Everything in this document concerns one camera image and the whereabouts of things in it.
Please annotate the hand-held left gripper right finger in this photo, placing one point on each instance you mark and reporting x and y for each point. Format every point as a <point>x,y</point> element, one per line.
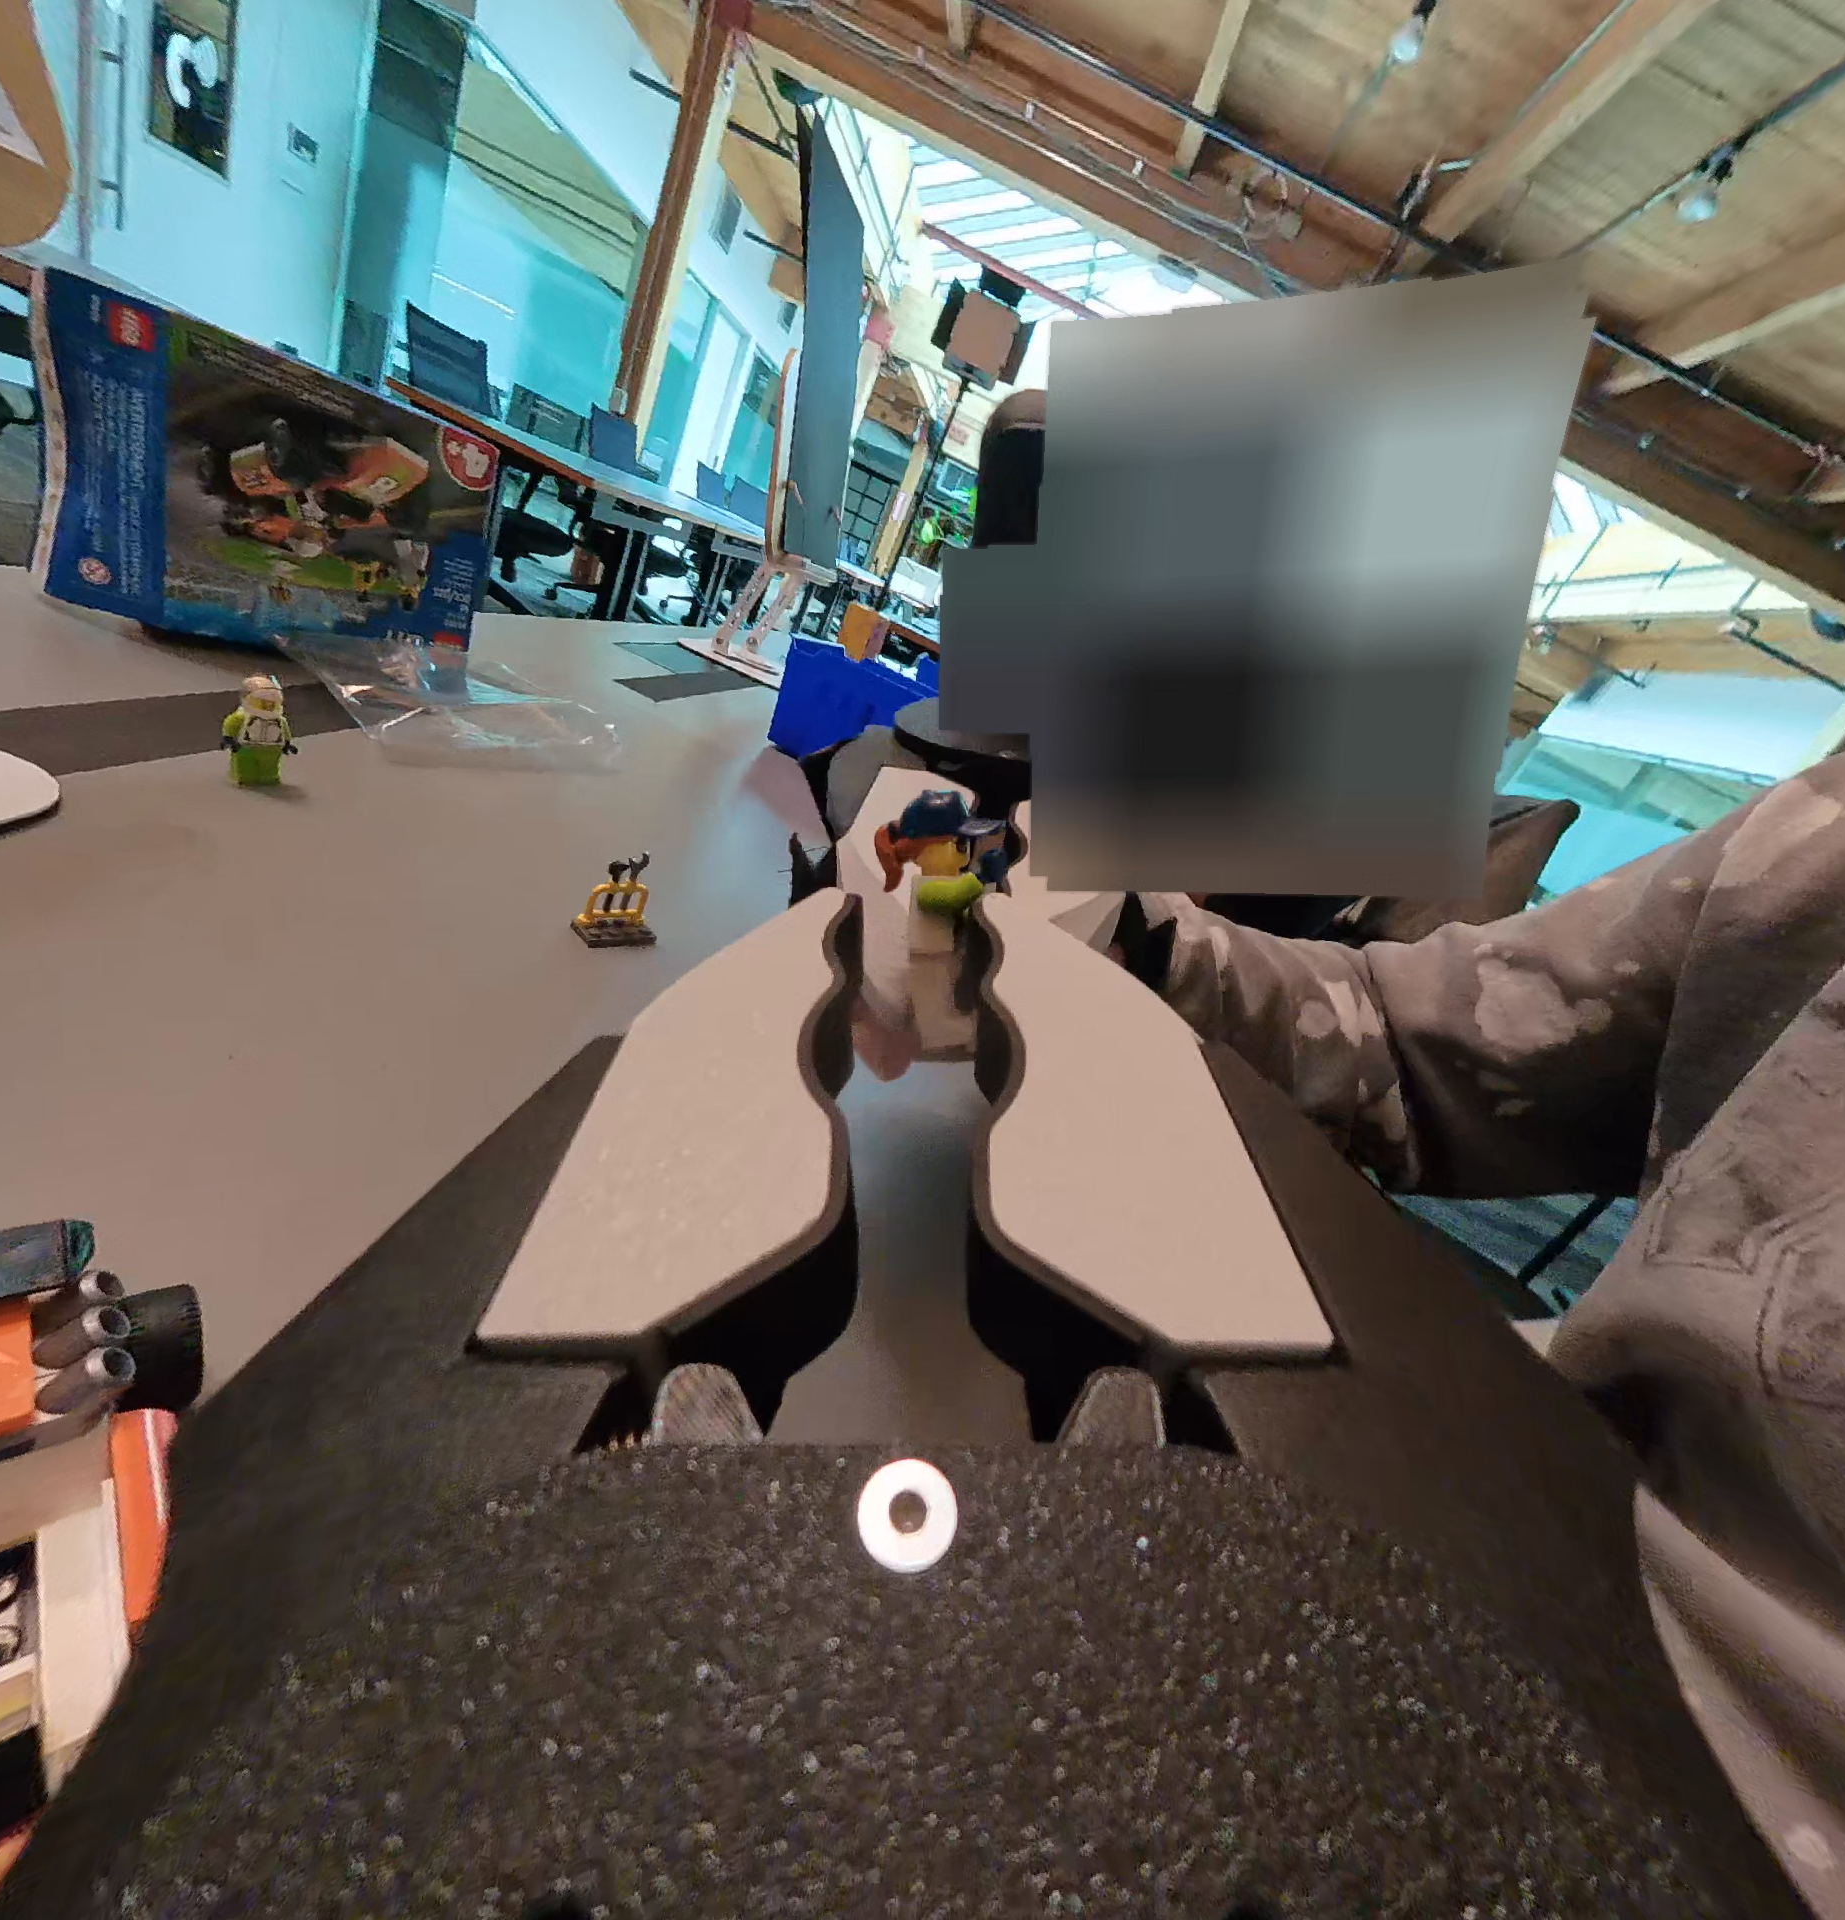
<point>1161,1186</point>

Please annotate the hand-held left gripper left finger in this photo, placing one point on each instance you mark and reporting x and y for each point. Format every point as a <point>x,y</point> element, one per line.
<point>666,1186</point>

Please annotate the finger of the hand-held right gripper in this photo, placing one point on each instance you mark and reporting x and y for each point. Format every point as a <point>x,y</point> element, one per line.
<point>861,788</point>
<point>1071,913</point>

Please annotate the blue cap with orange hair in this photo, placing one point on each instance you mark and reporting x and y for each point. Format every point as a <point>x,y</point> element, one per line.
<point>947,810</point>

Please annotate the small yellow lego piece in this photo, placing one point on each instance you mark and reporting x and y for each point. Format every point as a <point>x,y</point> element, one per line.
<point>617,894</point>

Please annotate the orange lego race car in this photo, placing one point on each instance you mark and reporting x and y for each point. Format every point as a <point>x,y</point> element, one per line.
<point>53,1351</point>

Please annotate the person's right forearm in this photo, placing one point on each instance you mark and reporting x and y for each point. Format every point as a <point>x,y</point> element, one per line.
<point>1401,1020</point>

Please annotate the green lego minifigure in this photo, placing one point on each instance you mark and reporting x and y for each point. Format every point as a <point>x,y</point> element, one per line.
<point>257,736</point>

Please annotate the blue lego set box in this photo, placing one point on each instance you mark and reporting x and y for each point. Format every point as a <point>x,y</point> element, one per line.
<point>261,481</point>

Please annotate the blue plastic bin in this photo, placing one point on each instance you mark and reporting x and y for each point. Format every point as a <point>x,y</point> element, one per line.
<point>848,697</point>

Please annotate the studio light panel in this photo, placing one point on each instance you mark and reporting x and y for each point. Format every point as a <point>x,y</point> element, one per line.
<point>981,324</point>

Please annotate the white display stand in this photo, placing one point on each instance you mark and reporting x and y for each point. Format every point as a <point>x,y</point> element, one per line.
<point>748,615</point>

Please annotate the tall black panel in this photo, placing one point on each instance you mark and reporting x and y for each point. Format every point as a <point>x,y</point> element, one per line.
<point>828,330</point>

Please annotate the clear plastic bag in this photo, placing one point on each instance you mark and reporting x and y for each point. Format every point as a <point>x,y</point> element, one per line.
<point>471,706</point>

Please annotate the long wooden office desk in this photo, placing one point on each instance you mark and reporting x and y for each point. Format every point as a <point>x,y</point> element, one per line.
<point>591,481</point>

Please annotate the wooden pillar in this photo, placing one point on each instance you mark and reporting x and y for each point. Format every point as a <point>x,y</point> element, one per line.
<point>8,121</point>

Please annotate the framed wall picture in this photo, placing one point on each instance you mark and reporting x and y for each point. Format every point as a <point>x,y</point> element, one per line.
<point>191,76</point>

